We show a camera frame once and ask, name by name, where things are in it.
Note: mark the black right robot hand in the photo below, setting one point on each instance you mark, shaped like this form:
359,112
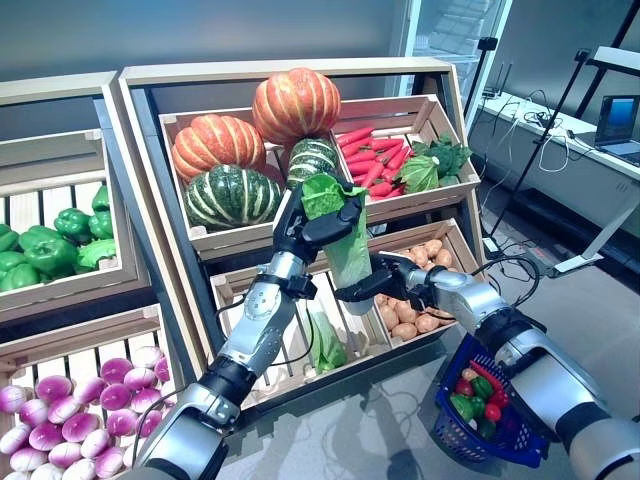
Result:
365,290

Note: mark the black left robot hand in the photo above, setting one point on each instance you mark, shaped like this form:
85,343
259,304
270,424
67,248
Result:
320,227

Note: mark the green napa cabbage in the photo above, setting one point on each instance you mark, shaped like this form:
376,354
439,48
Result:
325,345
350,250

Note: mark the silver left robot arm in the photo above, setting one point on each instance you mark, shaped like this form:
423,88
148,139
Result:
260,320

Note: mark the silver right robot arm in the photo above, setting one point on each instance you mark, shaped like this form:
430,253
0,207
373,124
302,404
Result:
530,360

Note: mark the blue plastic shopping basket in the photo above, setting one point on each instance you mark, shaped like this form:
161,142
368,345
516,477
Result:
452,432

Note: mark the brown potato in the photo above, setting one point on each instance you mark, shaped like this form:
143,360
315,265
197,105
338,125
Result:
443,258
406,312
382,300
387,315
427,322
404,330
419,255
434,246

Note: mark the orange red carrot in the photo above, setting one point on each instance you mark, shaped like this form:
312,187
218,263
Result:
355,136
359,178
361,156
356,146
374,175
400,159
387,144
362,167
382,189
392,152

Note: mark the green striped pumpkin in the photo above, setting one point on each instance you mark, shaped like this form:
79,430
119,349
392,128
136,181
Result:
312,160
232,197

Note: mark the wooden slat crate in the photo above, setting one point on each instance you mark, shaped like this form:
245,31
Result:
225,239
462,240
425,201
75,340
75,290
227,287

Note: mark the light green cabbage head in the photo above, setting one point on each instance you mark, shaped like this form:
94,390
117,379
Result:
419,172
97,252

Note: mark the orange striped pumpkin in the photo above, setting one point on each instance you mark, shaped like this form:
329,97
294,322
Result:
296,106
217,145

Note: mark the yellow orange vegetable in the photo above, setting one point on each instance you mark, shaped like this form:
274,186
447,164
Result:
470,374

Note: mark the white power strip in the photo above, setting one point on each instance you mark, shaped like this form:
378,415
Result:
492,246

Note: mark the round red vegetable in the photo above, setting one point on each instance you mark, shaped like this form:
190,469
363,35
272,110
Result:
464,387
492,412

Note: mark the dark green leafy vegetable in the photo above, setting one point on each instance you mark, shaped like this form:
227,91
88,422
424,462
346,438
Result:
447,152

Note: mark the long red pepper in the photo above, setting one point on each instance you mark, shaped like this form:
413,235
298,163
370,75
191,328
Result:
490,374

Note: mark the green bell pepper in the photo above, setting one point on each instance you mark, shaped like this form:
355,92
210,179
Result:
101,225
486,428
11,261
7,237
72,222
101,199
462,407
20,277
482,387
50,256
37,236

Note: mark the wooden display shelf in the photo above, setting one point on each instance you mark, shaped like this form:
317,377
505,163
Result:
275,67
50,89

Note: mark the red bell pepper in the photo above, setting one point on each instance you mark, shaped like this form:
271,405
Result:
500,398

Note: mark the purple white onion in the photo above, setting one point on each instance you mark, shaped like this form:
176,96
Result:
109,462
45,472
162,369
64,409
150,422
116,370
27,458
116,396
33,411
145,400
140,378
12,398
79,470
147,356
80,426
89,390
46,436
54,388
65,454
122,421
95,442
14,438

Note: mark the white desk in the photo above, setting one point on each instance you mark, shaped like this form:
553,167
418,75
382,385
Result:
575,175

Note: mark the black tripod stand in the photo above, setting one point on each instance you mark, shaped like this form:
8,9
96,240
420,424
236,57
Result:
487,43
581,54

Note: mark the black stand pole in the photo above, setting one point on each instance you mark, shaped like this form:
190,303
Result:
560,122

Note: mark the open laptop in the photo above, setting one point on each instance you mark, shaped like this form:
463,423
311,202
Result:
620,115

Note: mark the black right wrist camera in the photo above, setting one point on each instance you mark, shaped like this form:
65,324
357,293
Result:
417,300

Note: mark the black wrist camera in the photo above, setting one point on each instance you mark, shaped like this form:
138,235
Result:
417,300
301,287

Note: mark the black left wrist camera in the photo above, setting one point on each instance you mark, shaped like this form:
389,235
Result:
301,287

